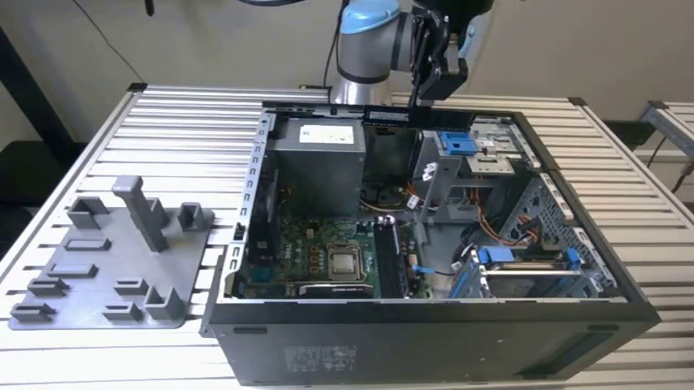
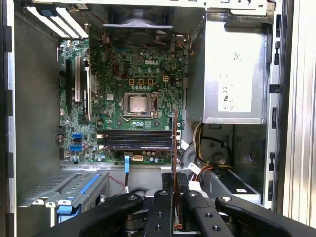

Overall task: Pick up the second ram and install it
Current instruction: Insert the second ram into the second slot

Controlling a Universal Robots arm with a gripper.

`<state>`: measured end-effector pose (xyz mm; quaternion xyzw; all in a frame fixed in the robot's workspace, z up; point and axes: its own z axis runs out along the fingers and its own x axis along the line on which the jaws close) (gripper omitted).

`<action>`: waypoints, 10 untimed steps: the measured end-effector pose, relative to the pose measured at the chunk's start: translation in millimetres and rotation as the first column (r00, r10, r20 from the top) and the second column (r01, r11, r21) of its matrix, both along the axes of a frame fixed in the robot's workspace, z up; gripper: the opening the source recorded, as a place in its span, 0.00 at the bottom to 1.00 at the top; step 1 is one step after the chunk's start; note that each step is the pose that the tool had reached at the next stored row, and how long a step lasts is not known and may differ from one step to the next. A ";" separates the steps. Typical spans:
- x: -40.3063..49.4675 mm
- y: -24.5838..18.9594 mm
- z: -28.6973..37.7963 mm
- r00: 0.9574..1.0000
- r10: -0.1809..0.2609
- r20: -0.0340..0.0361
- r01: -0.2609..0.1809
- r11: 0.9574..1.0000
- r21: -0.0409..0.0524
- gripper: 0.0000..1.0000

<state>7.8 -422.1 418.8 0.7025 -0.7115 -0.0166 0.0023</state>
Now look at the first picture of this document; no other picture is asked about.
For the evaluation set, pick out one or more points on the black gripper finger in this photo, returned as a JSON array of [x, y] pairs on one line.
[[448, 79], [429, 40]]

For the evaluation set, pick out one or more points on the black RAM stick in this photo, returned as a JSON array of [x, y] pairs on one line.
[[390, 260], [390, 118]]

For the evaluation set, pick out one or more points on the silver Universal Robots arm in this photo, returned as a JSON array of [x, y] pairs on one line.
[[369, 53]]

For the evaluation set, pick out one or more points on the blue disk carrier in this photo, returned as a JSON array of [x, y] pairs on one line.
[[456, 142]]

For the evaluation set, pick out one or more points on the grey metal drive cage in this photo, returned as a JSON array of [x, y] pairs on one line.
[[490, 164]]

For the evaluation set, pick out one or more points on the black table corner cap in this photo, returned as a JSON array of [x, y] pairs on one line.
[[137, 86], [578, 101]]

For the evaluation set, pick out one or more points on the grey power supply unit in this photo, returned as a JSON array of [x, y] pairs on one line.
[[317, 178]]

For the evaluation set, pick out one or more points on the hard disk in blue carrier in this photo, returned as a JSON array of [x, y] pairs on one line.
[[496, 256]]

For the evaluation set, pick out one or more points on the green motherboard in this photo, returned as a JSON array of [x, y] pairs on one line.
[[303, 243]]

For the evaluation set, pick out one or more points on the silver-topped CPU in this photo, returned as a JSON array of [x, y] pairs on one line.
[[345, 264]]

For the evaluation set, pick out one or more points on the black hanging rod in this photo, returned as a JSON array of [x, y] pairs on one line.
[[149, 7]]

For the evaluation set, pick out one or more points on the black graphics card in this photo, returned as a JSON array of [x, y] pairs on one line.
[[337, 291]]

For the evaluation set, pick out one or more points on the black open PC case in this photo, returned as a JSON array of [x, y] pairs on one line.
[[434, 345]]

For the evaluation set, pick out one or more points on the grey parts rack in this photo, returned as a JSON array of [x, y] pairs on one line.
[[135, 264]]

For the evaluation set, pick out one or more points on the black stand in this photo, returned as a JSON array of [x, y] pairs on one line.
[[27, 81]]

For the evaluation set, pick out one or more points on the aluminium frame table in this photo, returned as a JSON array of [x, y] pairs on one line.
[[672, 122]]

